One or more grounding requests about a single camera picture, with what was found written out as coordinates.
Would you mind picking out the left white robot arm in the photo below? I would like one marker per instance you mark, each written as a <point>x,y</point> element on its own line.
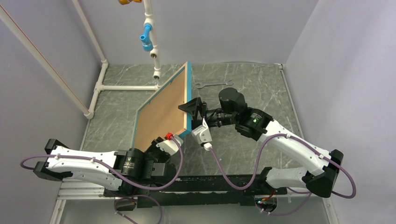
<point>114,170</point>

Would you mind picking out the white pvc pipe structure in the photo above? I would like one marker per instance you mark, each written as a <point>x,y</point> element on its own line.
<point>43,42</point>

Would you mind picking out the aluminium extrusion frame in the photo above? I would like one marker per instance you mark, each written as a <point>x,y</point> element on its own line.
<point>87,203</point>

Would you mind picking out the blue wooden picture frame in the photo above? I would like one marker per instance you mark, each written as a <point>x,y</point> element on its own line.
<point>164,108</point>

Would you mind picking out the orange pipe fitting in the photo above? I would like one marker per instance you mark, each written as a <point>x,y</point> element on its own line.
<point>125,2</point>

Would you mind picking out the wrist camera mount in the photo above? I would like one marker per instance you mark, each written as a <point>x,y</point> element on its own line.
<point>202,135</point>
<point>171,144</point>

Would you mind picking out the blue pipe fitting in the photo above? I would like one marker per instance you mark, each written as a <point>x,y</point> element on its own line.
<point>145,38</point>

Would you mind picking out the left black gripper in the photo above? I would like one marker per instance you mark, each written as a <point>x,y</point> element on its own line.
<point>153,147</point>

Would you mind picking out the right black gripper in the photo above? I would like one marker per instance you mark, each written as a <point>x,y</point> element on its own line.
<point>193,107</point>

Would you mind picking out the brown wooden backing board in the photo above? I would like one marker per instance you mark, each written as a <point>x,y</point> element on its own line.
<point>161,114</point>

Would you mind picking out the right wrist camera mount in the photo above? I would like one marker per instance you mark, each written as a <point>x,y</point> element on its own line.
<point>202,135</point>

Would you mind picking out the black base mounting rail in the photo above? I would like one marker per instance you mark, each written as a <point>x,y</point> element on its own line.
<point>196,190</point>

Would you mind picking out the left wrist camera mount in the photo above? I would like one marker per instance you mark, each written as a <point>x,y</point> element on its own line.
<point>171,144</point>

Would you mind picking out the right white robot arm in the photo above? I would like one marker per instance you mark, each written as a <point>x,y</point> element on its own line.
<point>319,168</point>

